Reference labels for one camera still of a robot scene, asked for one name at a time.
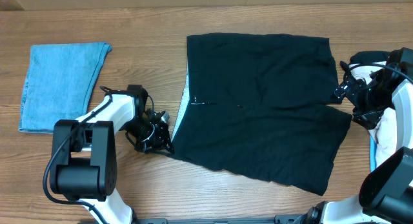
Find black shorts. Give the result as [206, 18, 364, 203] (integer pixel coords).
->
[172, 33, 352, 195]

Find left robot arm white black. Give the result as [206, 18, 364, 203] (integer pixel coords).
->
[43, 85, 174, 223]

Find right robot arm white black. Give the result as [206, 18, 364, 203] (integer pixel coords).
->
[294, 47, 412, 224]

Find black garment in pile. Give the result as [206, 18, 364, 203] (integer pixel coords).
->
[350, 51, 390, 65]

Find beige shorts pile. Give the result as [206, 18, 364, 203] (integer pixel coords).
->
[351, 66, 397, 167]

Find light blue garment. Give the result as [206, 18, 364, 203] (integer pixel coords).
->
[370, 137, 377, 172]

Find folded blue denim garment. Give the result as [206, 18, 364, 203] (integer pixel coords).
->
[18, 42, 112, 133]

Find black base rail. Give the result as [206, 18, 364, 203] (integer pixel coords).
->
[134, 214, 300, 224]

